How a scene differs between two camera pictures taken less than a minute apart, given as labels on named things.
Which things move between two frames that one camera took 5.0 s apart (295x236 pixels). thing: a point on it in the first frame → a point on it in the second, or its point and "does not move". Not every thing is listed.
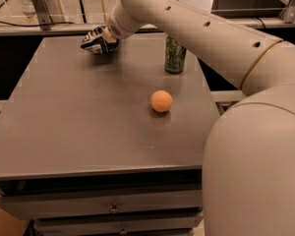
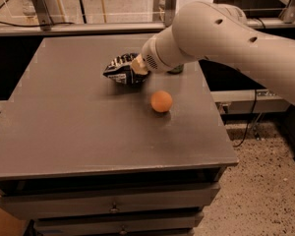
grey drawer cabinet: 104,145 does not move
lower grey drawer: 123,225 does not move
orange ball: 161,100 does not move
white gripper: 115,29 → 149,57
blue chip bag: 100,41 → 121,70
